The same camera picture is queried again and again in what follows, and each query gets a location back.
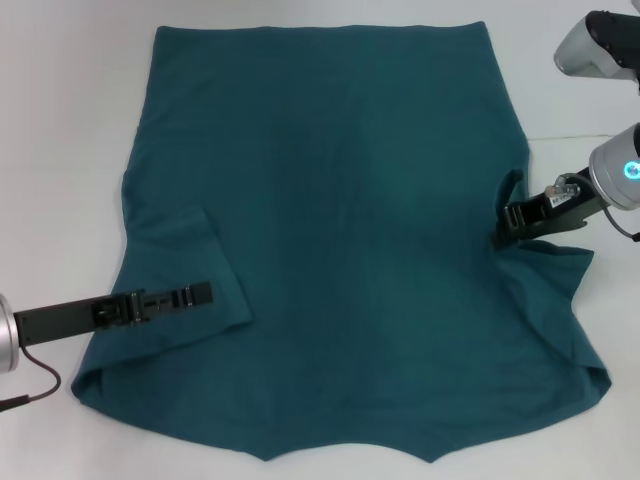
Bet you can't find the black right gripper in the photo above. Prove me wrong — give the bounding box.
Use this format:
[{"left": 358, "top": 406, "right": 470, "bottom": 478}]
[{"left": 492, "top": 169, "right": 606, "bottom": 250}]

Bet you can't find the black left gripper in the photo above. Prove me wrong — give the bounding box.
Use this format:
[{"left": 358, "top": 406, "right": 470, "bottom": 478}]
[{"left": 13, "top": 281, "right": 215, "bottom": 347}]

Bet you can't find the blue cotton t-shirt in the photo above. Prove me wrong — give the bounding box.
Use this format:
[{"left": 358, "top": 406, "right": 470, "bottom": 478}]
[{"left": 68, "top": 19, "right": 614, "bottom": 450}]

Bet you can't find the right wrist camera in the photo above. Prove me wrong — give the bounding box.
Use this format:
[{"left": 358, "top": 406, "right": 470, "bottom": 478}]
[{"left": 553, "top": 8, "right": 640, "bottom": 96}]

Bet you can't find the left arm cable with connector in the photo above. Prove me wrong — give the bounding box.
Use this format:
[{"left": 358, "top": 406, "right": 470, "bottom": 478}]
[{"left": 0, "top": 344, "right": 64, "bottom": 412}]

